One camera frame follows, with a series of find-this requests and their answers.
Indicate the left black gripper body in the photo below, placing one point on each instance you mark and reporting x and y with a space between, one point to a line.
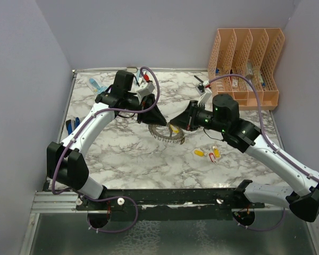
133 102

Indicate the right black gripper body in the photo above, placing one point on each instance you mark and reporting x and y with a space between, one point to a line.
198 117

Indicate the yellow key tag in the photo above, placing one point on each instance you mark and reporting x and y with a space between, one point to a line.
199 153
175 129

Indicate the round metal keyring disc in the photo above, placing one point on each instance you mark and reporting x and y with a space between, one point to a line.
163 133

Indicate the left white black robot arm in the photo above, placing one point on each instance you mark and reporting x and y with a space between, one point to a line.
66 160

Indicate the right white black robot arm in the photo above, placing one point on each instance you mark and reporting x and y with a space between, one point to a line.
301 195

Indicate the light blue stapler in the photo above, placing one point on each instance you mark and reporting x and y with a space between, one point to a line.
139 78

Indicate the blue white packaged item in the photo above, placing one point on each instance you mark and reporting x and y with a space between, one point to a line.
95 86

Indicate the red key tag right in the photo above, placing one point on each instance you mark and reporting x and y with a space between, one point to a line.
212 157

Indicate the yellow tag key upright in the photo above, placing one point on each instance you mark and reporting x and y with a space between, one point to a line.
216 151

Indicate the dark blue stapler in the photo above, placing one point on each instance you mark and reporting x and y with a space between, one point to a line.
72 124

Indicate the orange plastic file organizer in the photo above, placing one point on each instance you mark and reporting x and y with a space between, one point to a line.
247 57

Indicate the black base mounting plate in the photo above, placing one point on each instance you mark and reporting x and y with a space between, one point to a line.
122 208

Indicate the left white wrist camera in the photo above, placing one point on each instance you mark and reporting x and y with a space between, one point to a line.
144 90

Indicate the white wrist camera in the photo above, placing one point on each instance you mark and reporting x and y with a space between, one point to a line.
204 91
144 90

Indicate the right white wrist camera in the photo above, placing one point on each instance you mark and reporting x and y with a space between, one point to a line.
204 91

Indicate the white clip at wall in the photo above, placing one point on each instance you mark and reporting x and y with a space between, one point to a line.
132 69

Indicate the aluminium frame rail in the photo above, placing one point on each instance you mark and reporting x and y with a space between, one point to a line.
68 201

